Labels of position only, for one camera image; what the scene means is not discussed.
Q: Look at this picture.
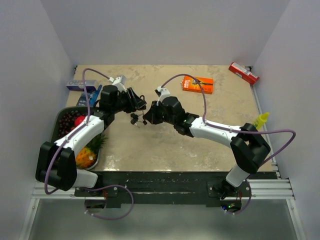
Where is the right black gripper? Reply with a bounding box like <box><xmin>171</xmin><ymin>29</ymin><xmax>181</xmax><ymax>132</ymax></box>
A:
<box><xmin>144</xmin><ymin>100</ymin><xmax>177</xmax><ymax>125</ymax></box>

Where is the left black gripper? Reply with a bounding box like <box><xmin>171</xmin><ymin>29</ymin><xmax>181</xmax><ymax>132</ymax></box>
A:
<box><xmin>112</xmin><ymin>87</ymin><xmax>146</xmax><ymax>114</ymax></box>

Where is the black key bunch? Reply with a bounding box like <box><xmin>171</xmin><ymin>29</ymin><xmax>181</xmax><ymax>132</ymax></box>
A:
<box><xmin>130</xmin><ymin>113</ymin><xmax>143</xmax><ymax>128</ymax></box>

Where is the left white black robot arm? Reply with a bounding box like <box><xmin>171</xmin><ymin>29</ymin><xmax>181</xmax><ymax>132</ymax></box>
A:
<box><xmin>35</xmin><ymin>85</ymin><xmax>147</xmax><ymax>196</ymax></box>

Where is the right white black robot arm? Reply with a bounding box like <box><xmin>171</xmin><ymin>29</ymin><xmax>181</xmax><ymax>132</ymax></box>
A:
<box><xmin>143</xmin><ymin>96</ymin><xmax>271</xmax><ymax>199</ymax></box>

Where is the orange razor box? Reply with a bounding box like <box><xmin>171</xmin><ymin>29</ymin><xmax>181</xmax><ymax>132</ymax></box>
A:
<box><xmin>181</xmin><ymin>76</ymin><xmax>214</xmax><ymax>95</ymax></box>

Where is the red apple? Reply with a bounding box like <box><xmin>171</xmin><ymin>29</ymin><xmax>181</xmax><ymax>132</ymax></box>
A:
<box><xmin>74</xmin><ymin>115</ymin><xmax>86</xmax><ymax>127</ymax></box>

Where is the white blue toothpaste box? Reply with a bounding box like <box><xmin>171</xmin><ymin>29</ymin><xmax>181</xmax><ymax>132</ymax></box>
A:
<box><xmin>66</xmin><ymin>80</ymin><xmax>99</xmax><ymax>92</ymax></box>

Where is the orange toy pineapple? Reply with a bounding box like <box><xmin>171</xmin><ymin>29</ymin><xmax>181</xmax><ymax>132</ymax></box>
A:
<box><xmin>75</xmin><ymin>134</ymin><xmax>107</xmax><ymax>169</ymax></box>

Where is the dark red grape bunch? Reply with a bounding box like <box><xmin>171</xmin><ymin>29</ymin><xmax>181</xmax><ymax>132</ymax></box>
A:
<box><xmin>58</xmin><ymin>110</ymin><xmax>81</xmax><ymax>138</ymax></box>

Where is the grey fruit tray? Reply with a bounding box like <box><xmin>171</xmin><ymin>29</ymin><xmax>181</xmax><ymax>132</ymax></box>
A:
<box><xmin>50</xmin><ymin>106</ymin><xmax>104</xmax><ymax>170</ymax></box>

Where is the red box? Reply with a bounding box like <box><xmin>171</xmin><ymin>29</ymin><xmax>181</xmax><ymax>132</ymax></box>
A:
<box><xmin>228</xmin><ymin>62</ymin><xmax>260</xmax><ymax>85</ymax></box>

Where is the yellow glue bottle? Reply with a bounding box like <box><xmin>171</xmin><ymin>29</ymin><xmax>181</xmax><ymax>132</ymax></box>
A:
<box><xmin>252</xmin><ymin>112</ymin><xmax>270</xmax><ymax>130</ymax></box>

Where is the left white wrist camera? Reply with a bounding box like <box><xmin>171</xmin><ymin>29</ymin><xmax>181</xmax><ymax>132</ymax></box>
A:
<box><xmin>108</xmin><ymin>75</ymin><xmax>127</xmax><ymax>92</ymax></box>

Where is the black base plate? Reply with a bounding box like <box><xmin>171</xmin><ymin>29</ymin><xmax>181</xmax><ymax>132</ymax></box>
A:
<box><xmin>74</xmin><ymin>169</ymin><xmax>253</xmax><ymax>209</ymax></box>

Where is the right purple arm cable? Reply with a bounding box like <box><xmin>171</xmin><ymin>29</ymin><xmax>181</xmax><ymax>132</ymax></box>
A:
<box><xmin>159</xmin><ymin>73</ymin><xmax>297</xmax><ymax>176</ymax></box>

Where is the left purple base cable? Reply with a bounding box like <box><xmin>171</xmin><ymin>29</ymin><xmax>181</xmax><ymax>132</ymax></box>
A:
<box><xmin>77</xmin><ymin>184</ymin><xmax>135</xmax><ymax>221</ymax></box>

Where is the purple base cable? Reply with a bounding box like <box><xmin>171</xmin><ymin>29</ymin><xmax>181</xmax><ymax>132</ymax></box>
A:
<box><xmin>77</xmin><ymin>184</ymin><xmax>135</xmax><ymax>221</ymax></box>
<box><xmin>224</xmin><ymin>179</ymin><xmax>253</xmax><ymax>216</ymax></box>

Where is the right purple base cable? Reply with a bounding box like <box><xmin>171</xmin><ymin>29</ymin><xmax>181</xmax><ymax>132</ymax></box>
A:
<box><xmin>224</xmin><ymin>179</ymin><xmax>253</xmax><ymax>216</ymax></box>

